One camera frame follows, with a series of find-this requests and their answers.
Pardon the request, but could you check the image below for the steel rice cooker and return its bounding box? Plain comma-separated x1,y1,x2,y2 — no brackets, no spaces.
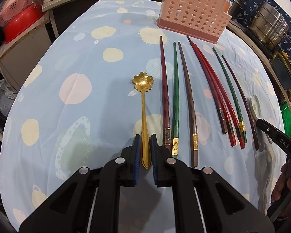
217,0,245,18

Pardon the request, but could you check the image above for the dark red chopstick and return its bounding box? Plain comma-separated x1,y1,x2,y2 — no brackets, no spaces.
159,36,172,152

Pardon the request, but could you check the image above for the green plastic bag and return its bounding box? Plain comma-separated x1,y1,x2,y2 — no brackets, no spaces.
281,100,291,137

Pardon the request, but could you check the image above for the pink plastic basket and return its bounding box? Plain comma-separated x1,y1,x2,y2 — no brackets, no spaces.
0,0,43,28

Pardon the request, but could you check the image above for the gold flower-shaped spoon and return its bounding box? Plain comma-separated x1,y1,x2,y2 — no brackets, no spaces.
132,72,154,169

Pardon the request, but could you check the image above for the dark purple chopstick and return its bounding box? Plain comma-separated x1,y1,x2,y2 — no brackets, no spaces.
221,55,259,150

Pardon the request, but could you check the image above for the maroon chopstick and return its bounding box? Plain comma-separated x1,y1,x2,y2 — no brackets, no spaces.
186,35,228,135

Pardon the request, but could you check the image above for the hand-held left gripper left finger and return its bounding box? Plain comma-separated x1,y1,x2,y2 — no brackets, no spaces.
19,134,142,233

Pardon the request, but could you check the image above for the wooden corner counter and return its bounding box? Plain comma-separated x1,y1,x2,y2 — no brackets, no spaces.
42,0,289,100

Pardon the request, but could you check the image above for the small glass dish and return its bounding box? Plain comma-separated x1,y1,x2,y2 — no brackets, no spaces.
249,94,262,117

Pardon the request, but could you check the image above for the person's right hand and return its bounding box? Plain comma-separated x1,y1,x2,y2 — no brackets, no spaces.
270,161,291,208

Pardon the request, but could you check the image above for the dark teal box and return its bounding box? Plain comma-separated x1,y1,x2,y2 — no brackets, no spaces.
271,50,291,91

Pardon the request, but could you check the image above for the grey plastic bag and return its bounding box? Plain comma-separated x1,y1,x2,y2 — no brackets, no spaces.
0,79,19,113

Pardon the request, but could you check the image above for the pink perforated utensil holder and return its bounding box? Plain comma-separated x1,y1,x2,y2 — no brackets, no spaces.
157,0,233,44

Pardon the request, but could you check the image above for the pink plate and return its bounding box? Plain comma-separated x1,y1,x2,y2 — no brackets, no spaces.
2,0,25,11

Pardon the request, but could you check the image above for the red plastic basin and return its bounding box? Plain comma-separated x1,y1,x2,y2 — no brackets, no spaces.
3,4,44,44

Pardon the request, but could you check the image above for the large steel pot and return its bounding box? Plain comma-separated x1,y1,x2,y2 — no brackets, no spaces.
249,1,289,51

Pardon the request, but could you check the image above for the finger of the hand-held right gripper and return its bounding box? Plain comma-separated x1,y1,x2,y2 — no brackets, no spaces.
256,118,286,143

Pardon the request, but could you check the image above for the brown chopstick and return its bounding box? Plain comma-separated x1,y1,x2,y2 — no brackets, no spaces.
178,42,199,167

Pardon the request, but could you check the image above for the green chopstick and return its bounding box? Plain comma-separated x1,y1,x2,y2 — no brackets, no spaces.
172,42,180,161
212,48,247,143

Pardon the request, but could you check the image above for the grey low cabinet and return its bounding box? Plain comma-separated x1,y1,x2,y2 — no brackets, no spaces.
0,17,57,91

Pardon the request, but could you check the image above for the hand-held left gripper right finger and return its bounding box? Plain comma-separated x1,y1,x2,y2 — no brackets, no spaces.
149,134,274,233

